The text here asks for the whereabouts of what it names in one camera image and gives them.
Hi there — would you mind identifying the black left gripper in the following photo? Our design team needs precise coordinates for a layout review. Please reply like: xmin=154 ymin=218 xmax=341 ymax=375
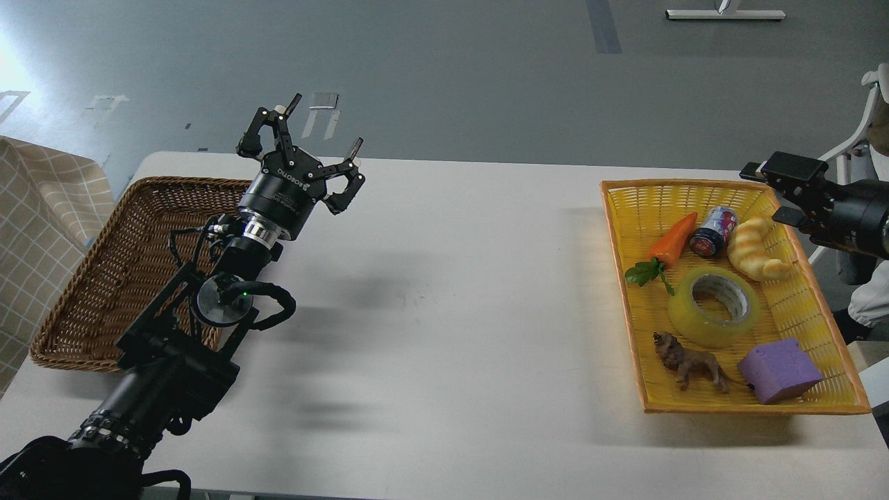
xmin=236 ymin=93 xmax=367 ymax=242

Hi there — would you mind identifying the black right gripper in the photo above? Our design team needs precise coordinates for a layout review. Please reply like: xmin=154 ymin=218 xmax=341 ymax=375
xmin=739 ymin=151 xmax=858 ymax=246

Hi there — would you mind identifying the yellow tape roll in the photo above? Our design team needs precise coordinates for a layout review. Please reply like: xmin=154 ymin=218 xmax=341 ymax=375
xmin=667 ymin=266 xmax=761 ymax=348

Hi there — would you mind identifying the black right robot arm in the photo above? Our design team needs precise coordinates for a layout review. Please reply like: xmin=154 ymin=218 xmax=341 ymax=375
xmin=739 ymin=151 xmax=888 ymax=260

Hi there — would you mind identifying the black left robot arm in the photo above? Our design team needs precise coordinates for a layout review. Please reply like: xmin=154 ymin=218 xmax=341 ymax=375
xmin=2 ymin=94 xmax=365 ymax=499

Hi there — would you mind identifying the toy croissant bread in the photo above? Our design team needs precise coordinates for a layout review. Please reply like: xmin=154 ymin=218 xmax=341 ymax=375
xmin=727 ymin=217 xmax=793 ymax=282

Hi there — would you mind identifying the small drink can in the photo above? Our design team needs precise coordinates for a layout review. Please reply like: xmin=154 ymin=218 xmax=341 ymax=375
xmin=688 ymin=206 xmax=739 ymax=258

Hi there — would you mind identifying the orange toy carrot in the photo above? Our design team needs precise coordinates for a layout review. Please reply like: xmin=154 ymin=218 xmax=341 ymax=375
xmin=623 ymin=212 xmax=698 ymax=297

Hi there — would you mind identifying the yellow plastic basket tray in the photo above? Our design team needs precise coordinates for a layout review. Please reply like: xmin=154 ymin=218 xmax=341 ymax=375
xmin=600 ymin=179 xmax=870 ymax=415

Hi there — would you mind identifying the white rolling chair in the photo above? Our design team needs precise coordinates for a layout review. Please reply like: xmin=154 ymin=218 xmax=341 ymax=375
xmin=820 ymin=62 xmax=888 ymax=259

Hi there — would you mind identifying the purple foam block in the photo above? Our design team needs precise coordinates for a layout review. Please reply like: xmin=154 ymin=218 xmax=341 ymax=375
xmin=738 ymin=338 xmax=824 ymax=404

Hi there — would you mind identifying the brown wicker basket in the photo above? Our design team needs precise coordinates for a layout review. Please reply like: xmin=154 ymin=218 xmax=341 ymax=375
xmin=29 ymin=176 xmax=249 ymax=372

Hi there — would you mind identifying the white stand base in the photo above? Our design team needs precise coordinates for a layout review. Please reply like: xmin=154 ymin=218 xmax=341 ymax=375
xmin=665 ymin=1 xmax=787 ymax=22

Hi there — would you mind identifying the brown toy lion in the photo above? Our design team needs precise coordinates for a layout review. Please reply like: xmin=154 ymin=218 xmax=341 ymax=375
xmin=653 ymin=331 xmax=731 ymax=394

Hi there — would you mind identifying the beige checkered cloth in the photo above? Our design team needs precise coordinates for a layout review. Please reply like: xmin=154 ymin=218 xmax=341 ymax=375
xmin=1 ymin=136 xmax=115 ymax=390

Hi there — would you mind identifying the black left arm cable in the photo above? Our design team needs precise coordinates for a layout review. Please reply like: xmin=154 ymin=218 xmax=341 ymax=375
xmin=236 ymin=281 xmax=298 ymax=331

